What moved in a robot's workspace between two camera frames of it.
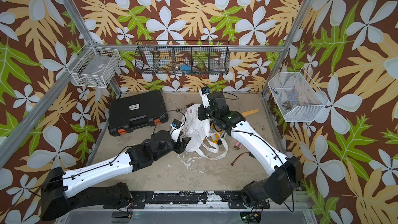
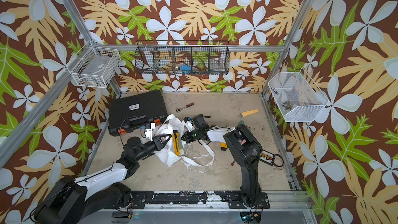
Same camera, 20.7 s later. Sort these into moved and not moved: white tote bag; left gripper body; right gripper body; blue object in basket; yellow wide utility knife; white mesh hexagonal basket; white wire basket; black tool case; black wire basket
Moved: left gripper body; yellow wide utility knife; white tote bag; right gripper body
Not moved: black tool case; white mesh hexagonal basket; black wire basket; white wire basket; blue object in basket
